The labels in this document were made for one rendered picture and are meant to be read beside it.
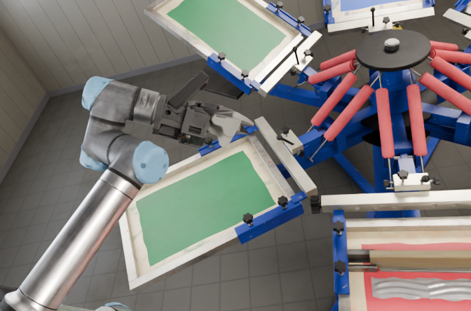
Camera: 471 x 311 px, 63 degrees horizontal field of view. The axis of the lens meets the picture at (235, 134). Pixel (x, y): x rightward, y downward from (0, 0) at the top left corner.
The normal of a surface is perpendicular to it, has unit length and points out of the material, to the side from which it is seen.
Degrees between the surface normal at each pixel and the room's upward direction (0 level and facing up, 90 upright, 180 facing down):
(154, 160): 90
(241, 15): 32
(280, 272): 0
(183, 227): 0
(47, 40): 90
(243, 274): 0
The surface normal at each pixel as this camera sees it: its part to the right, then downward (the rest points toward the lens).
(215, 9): 0.17, -0.46
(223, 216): -0.26, -0.71
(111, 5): 0.02, 0.67
